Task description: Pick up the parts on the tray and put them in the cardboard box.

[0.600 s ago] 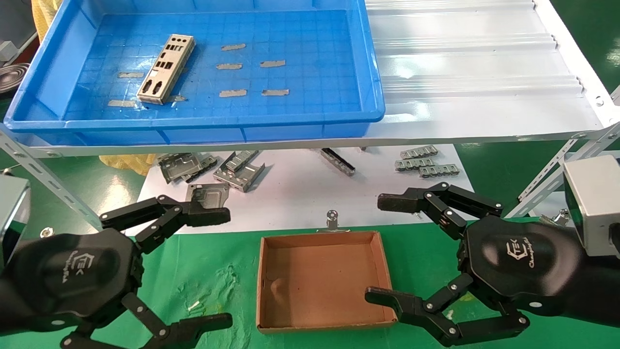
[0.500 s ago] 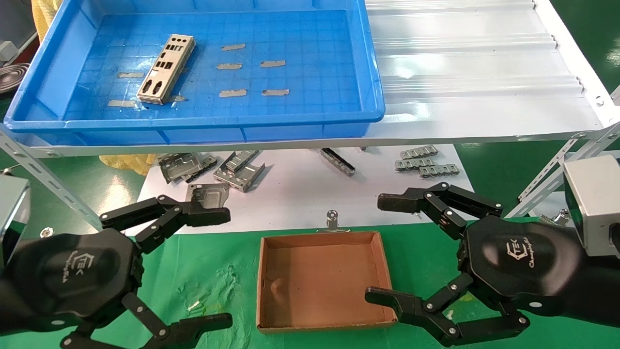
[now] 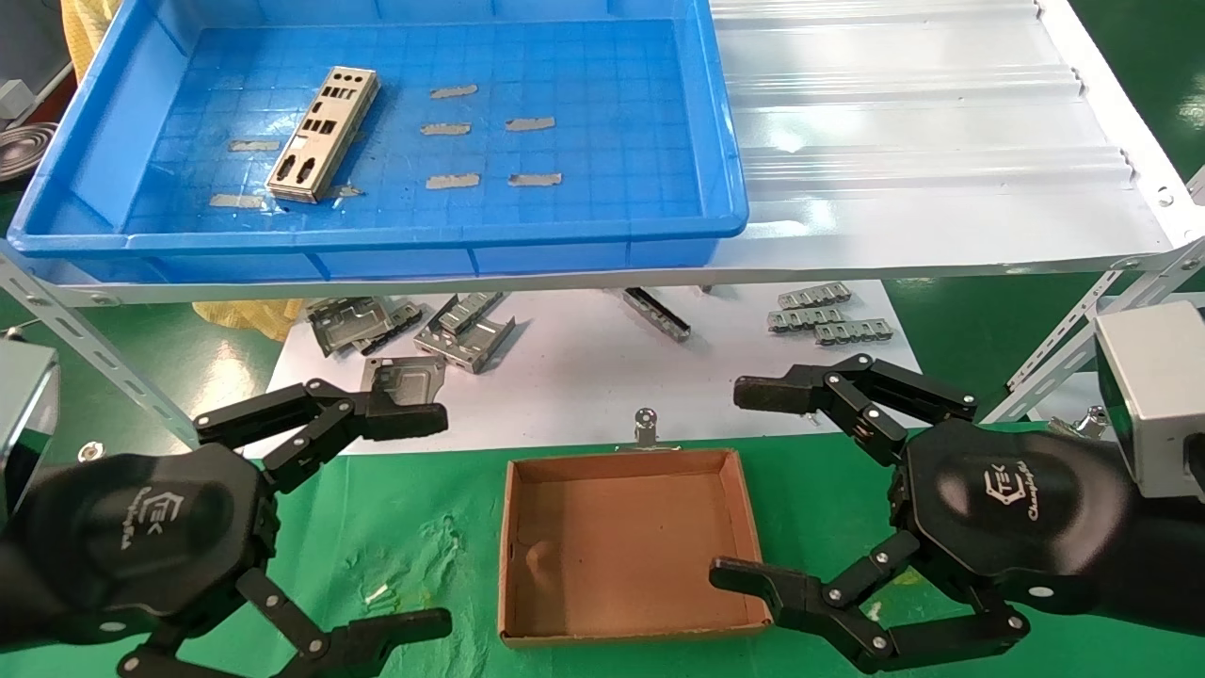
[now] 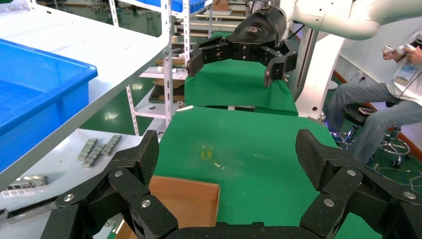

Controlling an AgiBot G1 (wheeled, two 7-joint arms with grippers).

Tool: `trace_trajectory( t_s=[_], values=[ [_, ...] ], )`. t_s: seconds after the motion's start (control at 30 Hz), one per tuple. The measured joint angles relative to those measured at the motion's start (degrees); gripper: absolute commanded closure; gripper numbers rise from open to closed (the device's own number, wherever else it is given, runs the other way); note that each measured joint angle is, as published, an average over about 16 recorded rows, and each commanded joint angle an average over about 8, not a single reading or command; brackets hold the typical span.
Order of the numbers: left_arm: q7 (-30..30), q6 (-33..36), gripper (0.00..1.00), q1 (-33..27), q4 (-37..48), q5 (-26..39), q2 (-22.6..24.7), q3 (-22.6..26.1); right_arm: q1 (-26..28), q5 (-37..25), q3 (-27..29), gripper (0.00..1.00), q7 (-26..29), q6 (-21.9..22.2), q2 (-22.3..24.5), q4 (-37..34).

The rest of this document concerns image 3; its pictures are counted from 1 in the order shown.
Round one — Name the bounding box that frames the large folded metal bracket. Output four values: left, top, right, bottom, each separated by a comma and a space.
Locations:
414, 311, 517, 375

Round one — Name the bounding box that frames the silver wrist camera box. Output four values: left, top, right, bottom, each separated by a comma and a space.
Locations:
1095, 301, 1205, 500
0, 339, 59, 528

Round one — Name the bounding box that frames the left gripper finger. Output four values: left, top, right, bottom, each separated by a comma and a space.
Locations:
193, 379, 449, 495

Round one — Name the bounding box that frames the yellow plastic bag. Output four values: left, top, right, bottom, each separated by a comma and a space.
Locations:
193, 299, 304, 342

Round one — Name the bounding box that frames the flat grey metal plate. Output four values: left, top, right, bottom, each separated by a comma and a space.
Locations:
361, 356, 446, 408

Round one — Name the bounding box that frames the small notched metal strip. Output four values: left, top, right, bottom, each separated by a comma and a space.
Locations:
814, 318, 893, 347
767, 306, 845, 332
779, 285, 853, 310

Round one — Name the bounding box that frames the white corrugated metal shelf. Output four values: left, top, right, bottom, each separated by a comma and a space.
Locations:
0, 0, 1205, 309

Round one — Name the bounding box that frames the white paper sheet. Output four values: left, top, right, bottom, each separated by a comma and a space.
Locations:
243, 280, 924, 460

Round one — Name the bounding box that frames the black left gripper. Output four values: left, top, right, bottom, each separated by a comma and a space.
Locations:
19, 443, 454, 678

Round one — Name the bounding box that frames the long narrow metal rail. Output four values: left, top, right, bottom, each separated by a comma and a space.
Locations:
621, 287, 693, 342

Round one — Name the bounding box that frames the blue plastic tray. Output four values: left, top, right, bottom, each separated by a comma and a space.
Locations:
8, 0, 751, 283

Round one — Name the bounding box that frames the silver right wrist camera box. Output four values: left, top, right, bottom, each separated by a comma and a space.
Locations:
1095, 301, 1205, 500

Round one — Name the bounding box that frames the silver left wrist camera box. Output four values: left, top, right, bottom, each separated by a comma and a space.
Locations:
0, 339, 59, 528

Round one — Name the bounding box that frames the shallow brown cardboard box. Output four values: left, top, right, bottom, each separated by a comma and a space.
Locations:
497, 447, 775, 651

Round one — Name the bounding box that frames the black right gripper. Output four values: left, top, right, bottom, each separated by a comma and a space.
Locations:
709, 354, 1140, 674

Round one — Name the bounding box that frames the small folded metal bracket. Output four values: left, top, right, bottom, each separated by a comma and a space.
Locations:
435, 292, 506, 335

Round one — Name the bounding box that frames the silver coiled metal tube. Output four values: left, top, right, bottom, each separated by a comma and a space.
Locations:
0, 121, 62, 182

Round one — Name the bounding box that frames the silver metal I/O shield plate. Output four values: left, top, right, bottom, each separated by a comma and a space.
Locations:
266, 66, 380, 202

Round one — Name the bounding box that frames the yellow woven sack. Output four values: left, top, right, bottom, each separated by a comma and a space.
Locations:
59, 0, 128, 81

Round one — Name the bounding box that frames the white slotted angle brace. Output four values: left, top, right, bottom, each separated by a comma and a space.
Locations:
979, 240, 1205, 425
0, 252, 203, 439

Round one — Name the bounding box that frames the grey stamped metal bracket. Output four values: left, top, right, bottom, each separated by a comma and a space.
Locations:
358, 299, 425, 357
308, 297, 396, 359

